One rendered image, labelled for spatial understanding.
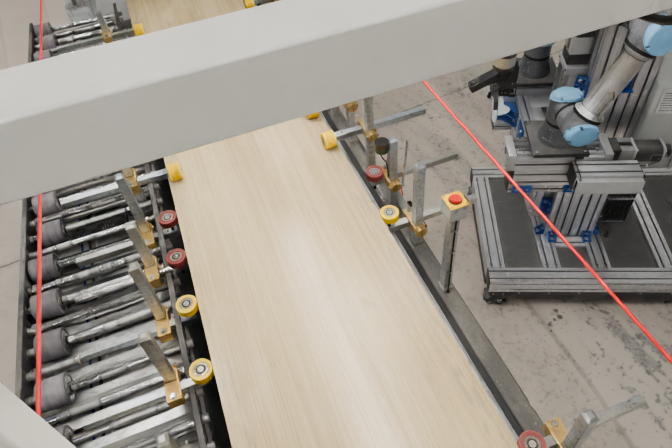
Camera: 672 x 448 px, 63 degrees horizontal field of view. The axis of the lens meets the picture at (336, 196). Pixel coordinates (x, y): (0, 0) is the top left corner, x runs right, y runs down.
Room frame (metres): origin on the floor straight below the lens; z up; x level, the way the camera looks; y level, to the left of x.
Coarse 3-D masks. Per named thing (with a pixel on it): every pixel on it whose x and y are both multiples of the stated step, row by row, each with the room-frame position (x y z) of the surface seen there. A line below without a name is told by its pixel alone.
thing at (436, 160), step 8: (448, 152) 1.88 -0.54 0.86; (456, 152) 1.87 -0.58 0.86; (424, 160) 1.84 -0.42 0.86; (432, 160) 1.83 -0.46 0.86; (440, 160) 1.84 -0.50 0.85; (448, 160) 1.85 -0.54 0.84; (400, 168) 1.80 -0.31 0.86; (408, 168) 1.80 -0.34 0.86; (400, 176) 1.78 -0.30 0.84; (376, 184) 1.74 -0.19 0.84
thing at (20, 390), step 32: (32, 32) 3.55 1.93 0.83; (160, 160) 2.62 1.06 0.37; (160, 192) 2.05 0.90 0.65; (64, 256) 1.72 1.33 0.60; (160, 256) 1.57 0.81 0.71; (64, 288) 1.53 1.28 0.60; (128, 288) 1.49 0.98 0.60; (192, 288) 1.69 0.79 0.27; (32, 320) 1.27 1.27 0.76; (96, 320) 1.27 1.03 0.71; (128, 352) 1.10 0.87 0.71; (192, 352) 1.08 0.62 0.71; (32, 384) 0.99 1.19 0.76; (96, 384) 1.04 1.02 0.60; (160, 384) 1.01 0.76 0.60; (160, 416) 0.84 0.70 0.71; (224, 416) 1.03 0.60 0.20
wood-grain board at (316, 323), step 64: (128, 0) 3.73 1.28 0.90; (192, 0) 3.62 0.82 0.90; (320, 128) 2.10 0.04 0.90; (192, 192) 1.76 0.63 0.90; (256, 192) 1.71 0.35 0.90; (320, 192) 1.67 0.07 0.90; (192, 256) 1.39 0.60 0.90; (256, 256) 1.36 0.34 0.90; (320, 256) 1.32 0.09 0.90; (384, 256) 1.29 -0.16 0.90; (256, 320) 1.07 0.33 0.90; (320, 320) 1.04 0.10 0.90; (384, 320) 1.01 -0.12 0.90; (256, 384) 0.83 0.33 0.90; (320, 384) 0.80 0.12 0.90; (384, 384) 0.78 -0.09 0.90; (448, 384) 0.75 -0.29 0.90
